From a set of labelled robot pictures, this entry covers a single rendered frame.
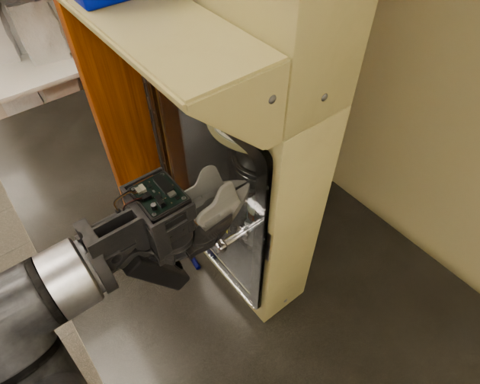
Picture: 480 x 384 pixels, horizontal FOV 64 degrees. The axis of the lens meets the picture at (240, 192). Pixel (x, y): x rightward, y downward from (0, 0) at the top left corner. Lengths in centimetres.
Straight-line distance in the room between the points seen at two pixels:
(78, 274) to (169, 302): 45
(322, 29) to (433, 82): 46
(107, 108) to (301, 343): 57
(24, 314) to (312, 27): 36
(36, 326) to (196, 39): 31
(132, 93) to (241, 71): 43
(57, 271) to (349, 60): 36
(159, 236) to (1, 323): 16
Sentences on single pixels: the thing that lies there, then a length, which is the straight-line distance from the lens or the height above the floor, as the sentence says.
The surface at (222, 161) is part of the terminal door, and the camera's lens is 54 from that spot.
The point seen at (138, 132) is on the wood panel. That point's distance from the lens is 79.
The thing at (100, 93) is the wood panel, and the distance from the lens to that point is 72.
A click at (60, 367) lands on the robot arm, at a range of 44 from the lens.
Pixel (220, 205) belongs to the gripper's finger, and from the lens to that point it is 46.
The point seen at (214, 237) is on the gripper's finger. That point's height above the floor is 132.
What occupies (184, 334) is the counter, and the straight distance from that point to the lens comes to 81.
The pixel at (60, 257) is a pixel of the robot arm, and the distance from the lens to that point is 41.
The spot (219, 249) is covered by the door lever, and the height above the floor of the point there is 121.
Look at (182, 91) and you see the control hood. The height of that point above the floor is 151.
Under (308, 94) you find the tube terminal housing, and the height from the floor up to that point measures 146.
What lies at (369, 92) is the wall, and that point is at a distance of 90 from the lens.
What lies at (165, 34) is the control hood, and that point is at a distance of 41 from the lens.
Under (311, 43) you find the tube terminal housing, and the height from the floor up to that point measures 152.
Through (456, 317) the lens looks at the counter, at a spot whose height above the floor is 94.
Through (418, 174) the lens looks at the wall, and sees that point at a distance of 92.
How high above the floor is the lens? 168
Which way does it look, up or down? 48 degrees down
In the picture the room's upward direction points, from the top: straight up
